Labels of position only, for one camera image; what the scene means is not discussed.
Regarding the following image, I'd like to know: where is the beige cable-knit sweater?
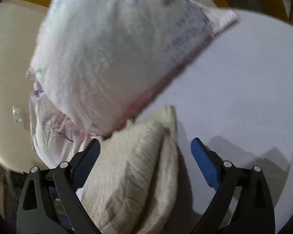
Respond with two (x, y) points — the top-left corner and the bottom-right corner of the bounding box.
(80, 105), (203, 234)

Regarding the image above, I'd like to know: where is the pink floral pillow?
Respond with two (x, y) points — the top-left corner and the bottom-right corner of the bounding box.
(29, 81), (104, 168)

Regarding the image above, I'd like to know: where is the white floral pillow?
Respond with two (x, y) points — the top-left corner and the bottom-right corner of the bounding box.
(27, 0), (238, 137)

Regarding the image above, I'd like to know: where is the white wall socket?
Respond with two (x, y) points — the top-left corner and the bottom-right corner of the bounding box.
(12, 106), (24, 124)

